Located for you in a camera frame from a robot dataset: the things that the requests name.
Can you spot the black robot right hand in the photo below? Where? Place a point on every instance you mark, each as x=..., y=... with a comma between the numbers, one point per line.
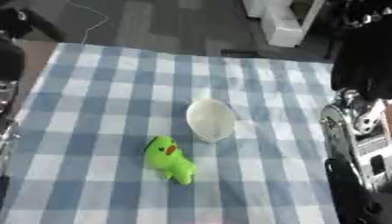
x=357, y=201

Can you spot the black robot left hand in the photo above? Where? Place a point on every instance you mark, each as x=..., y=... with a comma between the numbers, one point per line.
x=2, y=191

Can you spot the white bowl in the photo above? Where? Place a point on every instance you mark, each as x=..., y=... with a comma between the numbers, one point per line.
x=210, y=119

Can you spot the green soft toy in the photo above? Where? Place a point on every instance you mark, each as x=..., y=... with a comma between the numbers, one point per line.
x=166, y=159

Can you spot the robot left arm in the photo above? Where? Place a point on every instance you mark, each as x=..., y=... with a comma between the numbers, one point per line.
x=7, y=73

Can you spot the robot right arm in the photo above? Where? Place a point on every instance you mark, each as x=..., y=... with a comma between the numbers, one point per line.
x=363, y=125

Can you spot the black chair base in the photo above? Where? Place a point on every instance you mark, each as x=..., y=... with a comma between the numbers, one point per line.
x=30, y=23

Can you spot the white foam box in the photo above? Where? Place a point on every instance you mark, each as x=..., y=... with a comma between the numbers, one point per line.
x=283, y=23

